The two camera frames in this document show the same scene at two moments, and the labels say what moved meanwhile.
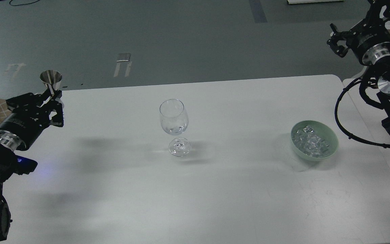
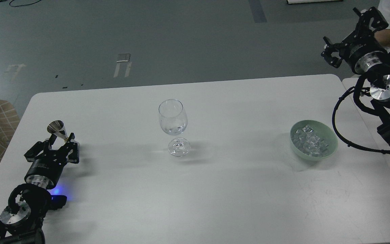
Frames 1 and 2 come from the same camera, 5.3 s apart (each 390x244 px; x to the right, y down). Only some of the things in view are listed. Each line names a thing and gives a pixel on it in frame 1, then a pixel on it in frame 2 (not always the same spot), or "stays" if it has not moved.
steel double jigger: x=51 y=77 → x=57 y=127
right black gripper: x=371 y=41 → x=364 y=51
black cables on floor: x=10 y=3 stays
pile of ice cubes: x=307 y=141 stays
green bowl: x=313 y=140 stays
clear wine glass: x=174 y=120 stays
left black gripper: x=19 y=130 → x=45 y=169
